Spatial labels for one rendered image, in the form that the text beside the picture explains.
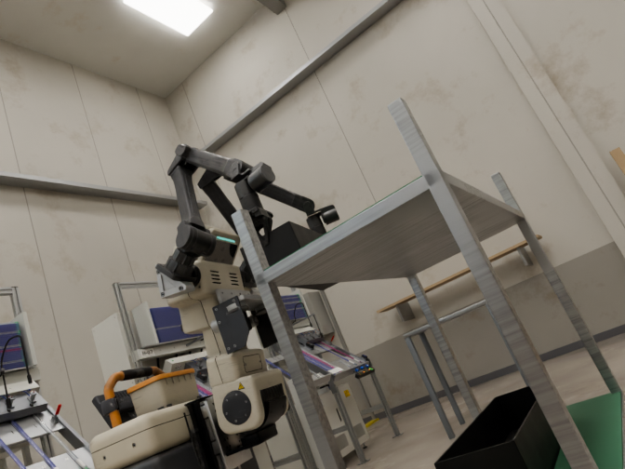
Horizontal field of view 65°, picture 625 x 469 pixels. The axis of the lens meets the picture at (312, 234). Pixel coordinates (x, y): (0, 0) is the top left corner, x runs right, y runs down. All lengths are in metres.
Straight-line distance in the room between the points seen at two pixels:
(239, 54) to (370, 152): 3.10
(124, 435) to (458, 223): 1.22
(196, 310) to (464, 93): 5.47
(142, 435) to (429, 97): 5.89
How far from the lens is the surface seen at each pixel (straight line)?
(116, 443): 1.73
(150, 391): 1.83
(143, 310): 3.81
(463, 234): 0.86
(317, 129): 7.50
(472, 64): 6.82
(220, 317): 1.63
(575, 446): 0.87
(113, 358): 3.94
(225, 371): 1.65
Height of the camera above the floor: 0.68
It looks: 16 degrees up
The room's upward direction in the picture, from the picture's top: 23 degrees counter-clockwise
